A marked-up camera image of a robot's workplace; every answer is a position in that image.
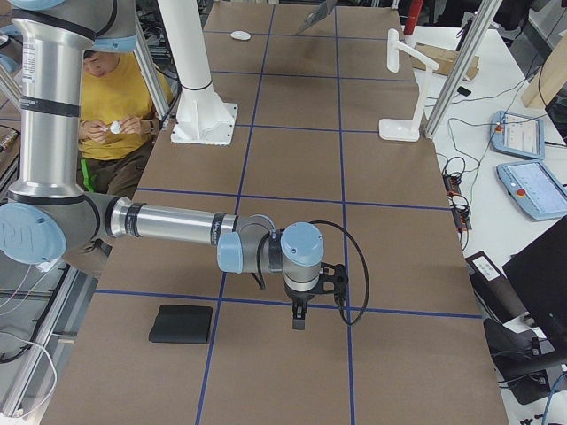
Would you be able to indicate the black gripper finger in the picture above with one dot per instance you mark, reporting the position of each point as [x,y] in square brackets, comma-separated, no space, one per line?
[301,317]
[296,317]

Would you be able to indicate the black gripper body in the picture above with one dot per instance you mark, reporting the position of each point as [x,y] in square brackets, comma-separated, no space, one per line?
[298,297]

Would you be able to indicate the black mouse pad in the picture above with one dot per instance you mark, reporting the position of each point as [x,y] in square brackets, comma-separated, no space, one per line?
[182,324]

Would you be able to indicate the grey laptop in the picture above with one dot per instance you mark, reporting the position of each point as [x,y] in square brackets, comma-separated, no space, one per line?
[319,13]

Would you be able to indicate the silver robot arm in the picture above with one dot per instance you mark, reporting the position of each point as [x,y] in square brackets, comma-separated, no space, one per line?
[49,214]

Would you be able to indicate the white desk lamp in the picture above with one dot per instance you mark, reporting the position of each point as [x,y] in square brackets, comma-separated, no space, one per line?
[401,107]

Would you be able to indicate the white computer mouse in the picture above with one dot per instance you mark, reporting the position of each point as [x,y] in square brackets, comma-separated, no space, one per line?
[240,35]

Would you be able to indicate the black monitor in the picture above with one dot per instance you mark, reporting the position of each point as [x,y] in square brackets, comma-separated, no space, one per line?
[538,276]

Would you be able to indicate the person in yellow shirt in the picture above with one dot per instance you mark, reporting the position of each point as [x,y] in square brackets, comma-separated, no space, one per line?
[118,124]

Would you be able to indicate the small black square puck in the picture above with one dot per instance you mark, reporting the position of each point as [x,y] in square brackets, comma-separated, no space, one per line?
[463,91]

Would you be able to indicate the lower blue teach pendant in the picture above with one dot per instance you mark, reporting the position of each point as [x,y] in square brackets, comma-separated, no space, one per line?
[534,188]

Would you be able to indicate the blue teach pendant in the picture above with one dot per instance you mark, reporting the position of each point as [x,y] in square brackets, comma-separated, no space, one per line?
[534,188]
[517,135]

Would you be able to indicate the upper blue teach pendant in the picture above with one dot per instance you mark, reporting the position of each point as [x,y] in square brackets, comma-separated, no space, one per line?
[517,135]

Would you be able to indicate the cardboard box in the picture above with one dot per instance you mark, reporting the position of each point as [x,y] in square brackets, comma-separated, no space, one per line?
[446,60]

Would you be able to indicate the red cylinder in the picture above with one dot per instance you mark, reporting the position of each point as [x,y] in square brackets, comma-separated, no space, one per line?
[412,16]

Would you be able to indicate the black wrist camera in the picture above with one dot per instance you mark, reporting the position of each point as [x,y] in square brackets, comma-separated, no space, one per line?
[334,280]

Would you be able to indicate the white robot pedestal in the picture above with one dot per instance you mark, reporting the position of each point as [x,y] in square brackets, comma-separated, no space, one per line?
[201,116]

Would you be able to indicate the aluminium frame post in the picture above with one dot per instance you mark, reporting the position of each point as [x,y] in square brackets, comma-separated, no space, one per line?
[471,42]

